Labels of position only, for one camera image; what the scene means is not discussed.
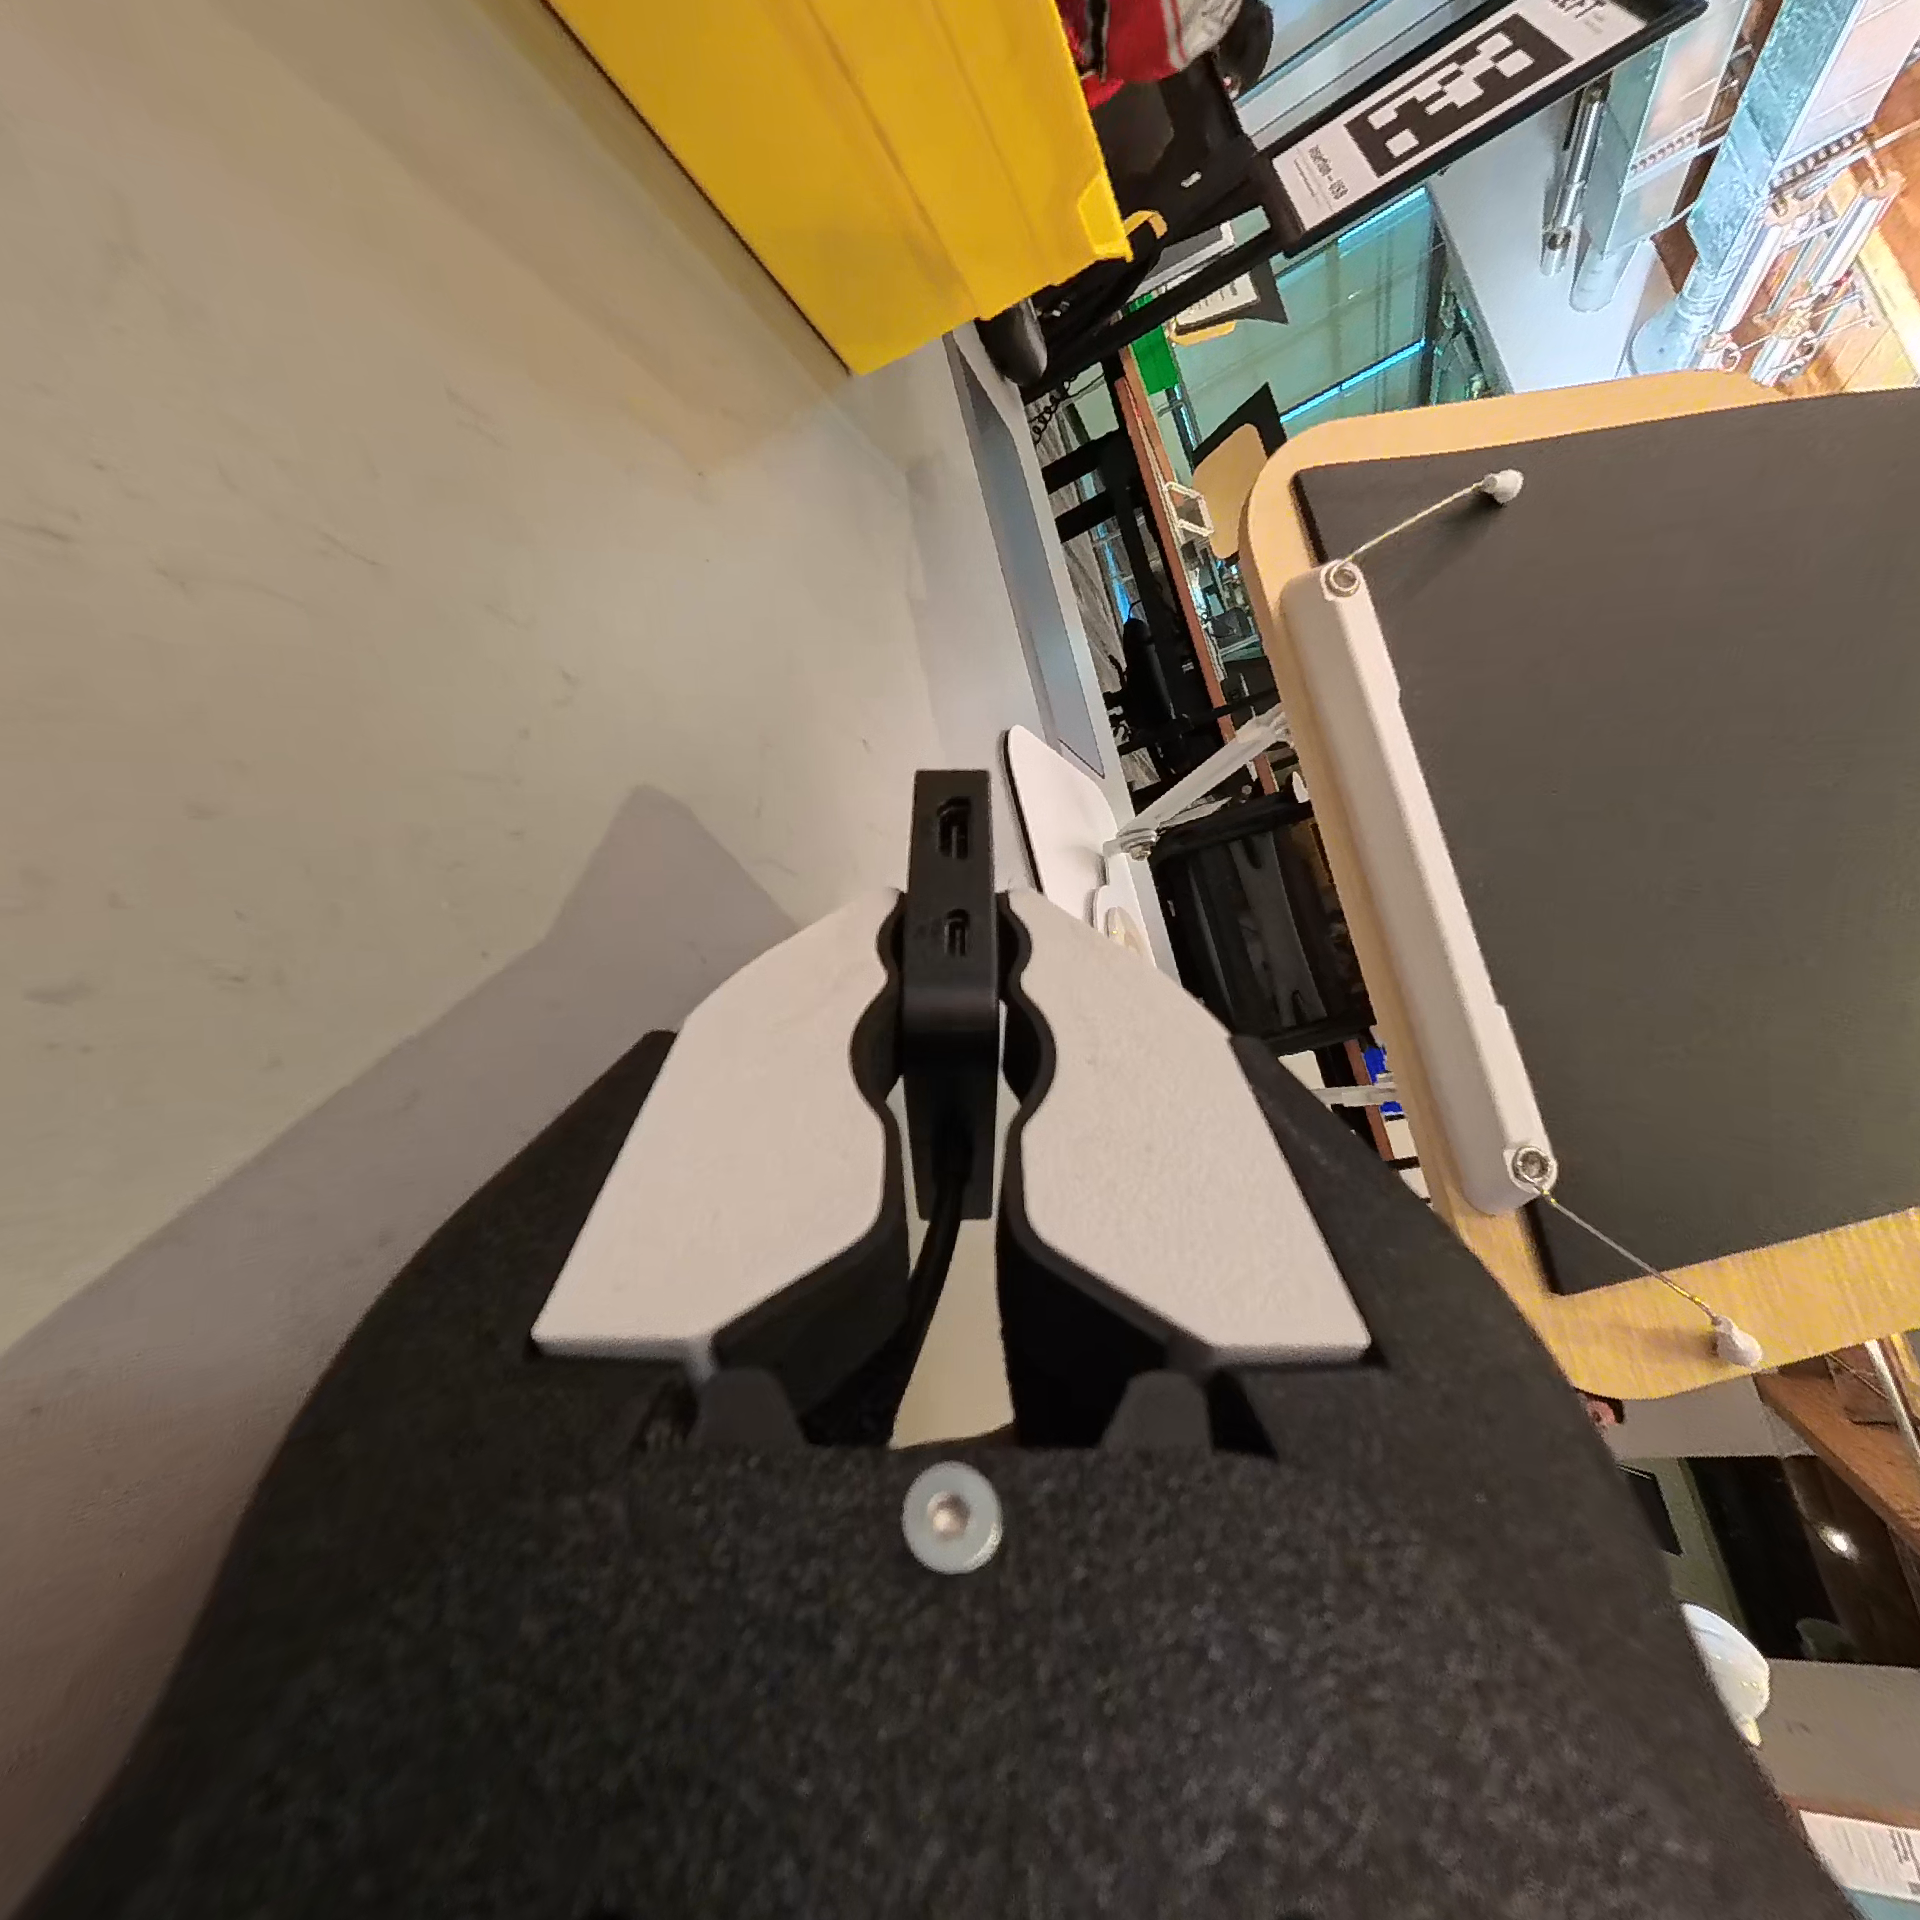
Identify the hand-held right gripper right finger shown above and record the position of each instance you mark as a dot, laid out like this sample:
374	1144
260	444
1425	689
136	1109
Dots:
1170	1171

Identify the foil wrapped ventilation duct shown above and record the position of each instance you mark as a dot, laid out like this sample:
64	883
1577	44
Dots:
1785	106

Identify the white rounded object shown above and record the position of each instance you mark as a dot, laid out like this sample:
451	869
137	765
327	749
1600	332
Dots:
1724	1674

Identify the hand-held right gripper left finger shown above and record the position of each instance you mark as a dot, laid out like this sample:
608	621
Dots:
720	1171

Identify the yellow plastic bin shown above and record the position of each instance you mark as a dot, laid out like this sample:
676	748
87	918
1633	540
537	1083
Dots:
839	148

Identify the grey mouse pad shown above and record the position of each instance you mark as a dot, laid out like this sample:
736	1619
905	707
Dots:
1026	569

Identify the black office chair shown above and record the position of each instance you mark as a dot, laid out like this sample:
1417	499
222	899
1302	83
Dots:
1155	691

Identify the black computer mouse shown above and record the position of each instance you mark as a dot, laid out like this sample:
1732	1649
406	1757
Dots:
1018	341

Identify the brown wooden table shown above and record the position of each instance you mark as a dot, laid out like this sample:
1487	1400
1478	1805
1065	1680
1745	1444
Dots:
1161	523

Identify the tan wooden chair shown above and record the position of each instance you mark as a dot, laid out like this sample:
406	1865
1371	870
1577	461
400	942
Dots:
1236	481

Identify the wooden book stand black pad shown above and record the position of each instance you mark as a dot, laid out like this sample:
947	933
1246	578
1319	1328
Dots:
1650	825

